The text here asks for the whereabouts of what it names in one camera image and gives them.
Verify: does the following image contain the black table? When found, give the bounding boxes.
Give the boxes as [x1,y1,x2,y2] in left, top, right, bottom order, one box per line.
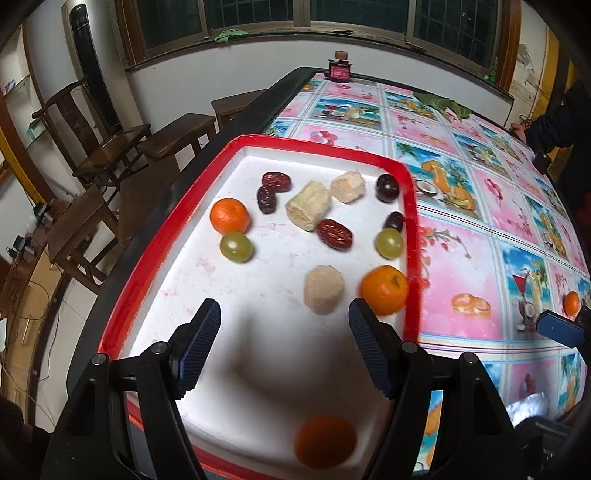
[67,67,591,480]

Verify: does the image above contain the red-rimmed white foam tray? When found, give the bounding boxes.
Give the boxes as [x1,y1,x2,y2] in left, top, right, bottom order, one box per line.
[97,134,421,476]

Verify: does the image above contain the black tower air conditioner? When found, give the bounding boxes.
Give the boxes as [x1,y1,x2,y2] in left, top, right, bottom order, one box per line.
[68,4,123,132]

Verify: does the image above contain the green leaves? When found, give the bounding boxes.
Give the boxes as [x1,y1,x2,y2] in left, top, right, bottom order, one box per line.
[412,91,472,117]

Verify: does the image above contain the yellow wooden frame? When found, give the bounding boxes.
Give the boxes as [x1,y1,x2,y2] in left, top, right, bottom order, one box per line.
[545,28,578,121]

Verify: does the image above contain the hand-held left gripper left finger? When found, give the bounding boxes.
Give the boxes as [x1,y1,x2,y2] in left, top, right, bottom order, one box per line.
[39,298,222,480]

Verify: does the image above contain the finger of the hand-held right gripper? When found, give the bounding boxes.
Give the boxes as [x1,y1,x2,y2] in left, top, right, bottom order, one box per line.
[536,309,586,348]

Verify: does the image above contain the dark wooden chair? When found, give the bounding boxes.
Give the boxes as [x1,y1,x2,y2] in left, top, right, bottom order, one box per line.
[32,76,153,204]

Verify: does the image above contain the wooden-framed window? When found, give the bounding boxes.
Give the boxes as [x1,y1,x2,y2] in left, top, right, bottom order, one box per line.
[115,0,522,70]

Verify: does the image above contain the small red jar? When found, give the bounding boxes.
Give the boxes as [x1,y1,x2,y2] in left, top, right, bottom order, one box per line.
[327,50,352,83]

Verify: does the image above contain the green grape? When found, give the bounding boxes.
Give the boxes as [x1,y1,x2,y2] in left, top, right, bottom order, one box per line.
[375,228,404,259]
[220,231,254,263]

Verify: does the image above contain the wooden stool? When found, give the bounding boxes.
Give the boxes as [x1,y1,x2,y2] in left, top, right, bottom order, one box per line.
[120,154,181,243]
[211,90,269,130]
[46,185,122,296]
[139,113,218,162]

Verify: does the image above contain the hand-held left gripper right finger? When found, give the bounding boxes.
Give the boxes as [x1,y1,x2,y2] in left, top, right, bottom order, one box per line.
[348,298,518,480]

